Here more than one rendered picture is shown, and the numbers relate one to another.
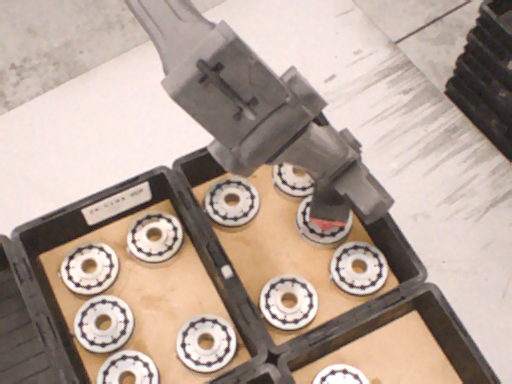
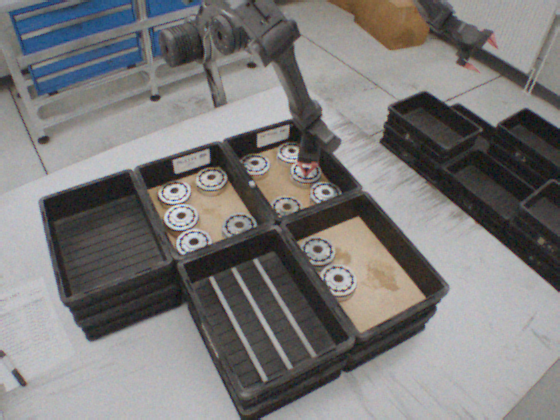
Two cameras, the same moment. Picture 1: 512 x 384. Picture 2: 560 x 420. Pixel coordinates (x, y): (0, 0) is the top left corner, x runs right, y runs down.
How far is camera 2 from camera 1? 55 cm
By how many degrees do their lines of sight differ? 18
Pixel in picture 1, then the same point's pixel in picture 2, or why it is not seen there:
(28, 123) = (141, 145)
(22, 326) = (134, 222)
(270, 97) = (275, 15)
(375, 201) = (330, 135)
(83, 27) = not seen: hidden behind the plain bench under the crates
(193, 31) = not seen: outside the picture
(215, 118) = (252, 21)
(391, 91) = (342, 133)
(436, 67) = not seen: hidden behind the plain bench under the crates
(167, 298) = (217, 209)
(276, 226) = (279, 178)
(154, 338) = (209, 228)
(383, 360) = (341, 239)
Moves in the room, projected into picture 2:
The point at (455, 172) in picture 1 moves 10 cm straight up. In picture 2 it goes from (378, 169) to (383, 149)
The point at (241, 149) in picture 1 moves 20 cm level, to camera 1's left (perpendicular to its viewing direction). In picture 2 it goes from (263, 39) to (166, 38)
